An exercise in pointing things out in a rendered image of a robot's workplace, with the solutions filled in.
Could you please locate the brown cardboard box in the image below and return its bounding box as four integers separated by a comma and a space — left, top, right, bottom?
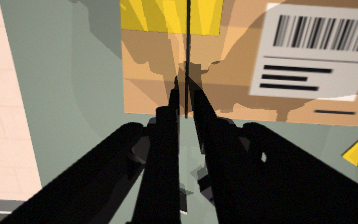
121, 0, 358, 127

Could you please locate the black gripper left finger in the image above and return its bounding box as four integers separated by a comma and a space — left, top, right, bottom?
0, 90, 181, 224

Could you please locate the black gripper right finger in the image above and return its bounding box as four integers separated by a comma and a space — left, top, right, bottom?
193, 90, 358, 224

